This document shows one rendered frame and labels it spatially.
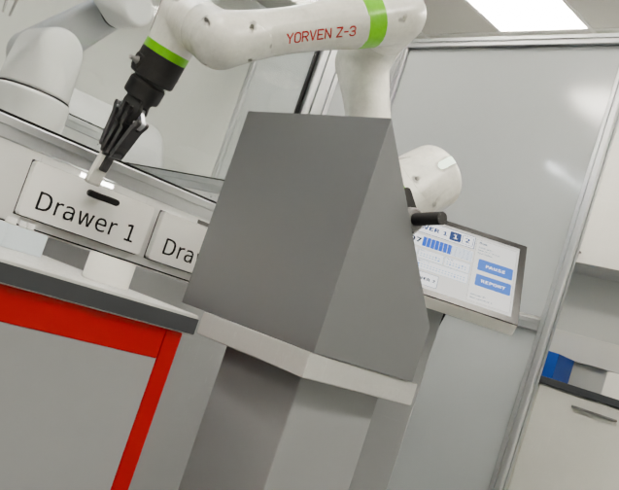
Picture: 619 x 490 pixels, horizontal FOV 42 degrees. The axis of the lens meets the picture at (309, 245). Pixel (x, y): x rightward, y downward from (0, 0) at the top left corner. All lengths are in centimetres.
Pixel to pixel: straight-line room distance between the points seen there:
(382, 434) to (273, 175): 104
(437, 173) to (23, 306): 78
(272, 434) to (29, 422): 39
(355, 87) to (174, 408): 86
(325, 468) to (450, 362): 157
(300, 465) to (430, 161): 59
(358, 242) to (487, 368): 163
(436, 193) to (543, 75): 165
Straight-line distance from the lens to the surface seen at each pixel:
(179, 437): 203
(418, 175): 148
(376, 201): 127
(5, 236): 138
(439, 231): 233
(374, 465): 228
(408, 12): 173
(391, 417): 227
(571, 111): 298
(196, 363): 199
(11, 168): 167
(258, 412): 135
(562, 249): 280
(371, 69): 182
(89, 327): 111
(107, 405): 116
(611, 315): 488
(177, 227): 185
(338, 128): 135
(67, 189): 170
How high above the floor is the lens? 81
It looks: 5 degrees up
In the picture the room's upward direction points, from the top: 19 degrees clockwise
